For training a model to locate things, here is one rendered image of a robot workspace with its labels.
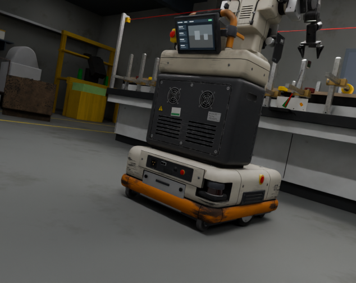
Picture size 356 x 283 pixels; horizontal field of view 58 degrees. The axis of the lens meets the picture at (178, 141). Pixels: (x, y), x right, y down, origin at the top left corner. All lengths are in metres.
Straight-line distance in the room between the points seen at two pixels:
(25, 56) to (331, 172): 7.54
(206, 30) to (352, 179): 1.75
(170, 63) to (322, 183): 1.70
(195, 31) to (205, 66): 0.17
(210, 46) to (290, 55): 5.27
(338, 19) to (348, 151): 4.12
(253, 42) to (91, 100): 6.72
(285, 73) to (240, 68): 5.26
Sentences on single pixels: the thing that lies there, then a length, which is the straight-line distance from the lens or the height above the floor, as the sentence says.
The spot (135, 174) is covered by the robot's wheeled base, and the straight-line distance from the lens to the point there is 1.68.
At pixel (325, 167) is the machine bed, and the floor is 0.30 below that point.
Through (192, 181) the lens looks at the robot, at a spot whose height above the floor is 0.20.
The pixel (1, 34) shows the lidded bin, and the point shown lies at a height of 1.75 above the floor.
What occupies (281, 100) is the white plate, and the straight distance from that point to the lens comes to 2.80.
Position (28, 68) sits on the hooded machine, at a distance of 8.83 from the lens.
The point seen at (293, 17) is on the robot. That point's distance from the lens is 1.95.
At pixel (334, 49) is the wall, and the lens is 6.47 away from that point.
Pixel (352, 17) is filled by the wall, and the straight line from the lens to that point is 6.58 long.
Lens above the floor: 0.46
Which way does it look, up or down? 4 degrees down
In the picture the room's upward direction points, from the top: 11 degrees clockwise
